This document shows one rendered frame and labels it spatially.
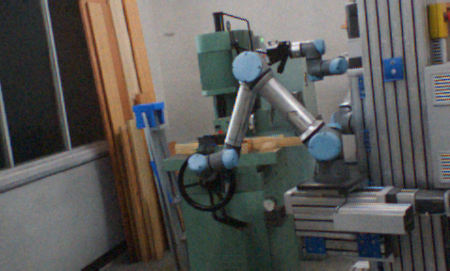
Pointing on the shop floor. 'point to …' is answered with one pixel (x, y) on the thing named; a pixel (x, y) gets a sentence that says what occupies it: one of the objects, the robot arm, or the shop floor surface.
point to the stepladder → (151, 120)
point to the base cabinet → (214, 250)
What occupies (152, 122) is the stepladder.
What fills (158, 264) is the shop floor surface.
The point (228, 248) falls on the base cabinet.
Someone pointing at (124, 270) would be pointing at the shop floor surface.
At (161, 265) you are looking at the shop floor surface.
